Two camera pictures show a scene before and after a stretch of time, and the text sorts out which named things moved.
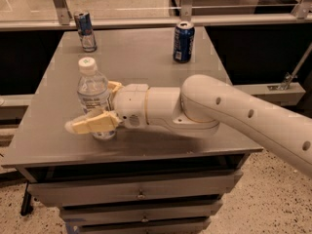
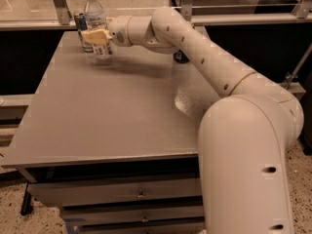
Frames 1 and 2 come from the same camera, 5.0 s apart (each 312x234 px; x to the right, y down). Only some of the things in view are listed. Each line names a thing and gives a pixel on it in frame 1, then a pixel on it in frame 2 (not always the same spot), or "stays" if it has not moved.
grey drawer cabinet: [155, 179] stays
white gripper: [131, 105] → [118, 30]
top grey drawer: [64, 191] stays
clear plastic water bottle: [94, 95] → [96, 20]
